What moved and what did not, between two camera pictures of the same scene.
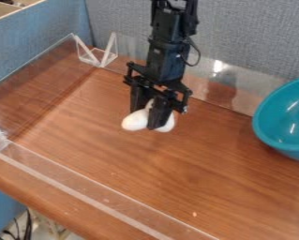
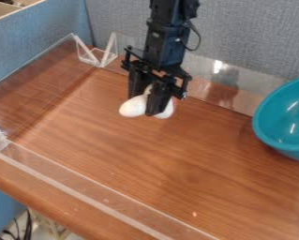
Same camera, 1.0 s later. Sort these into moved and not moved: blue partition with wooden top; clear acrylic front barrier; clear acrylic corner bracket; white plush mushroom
Moved: white plush mushroom
Not moved: blue partition with wooden top; clear acrylic corner bracket; clear acrylic front barrier
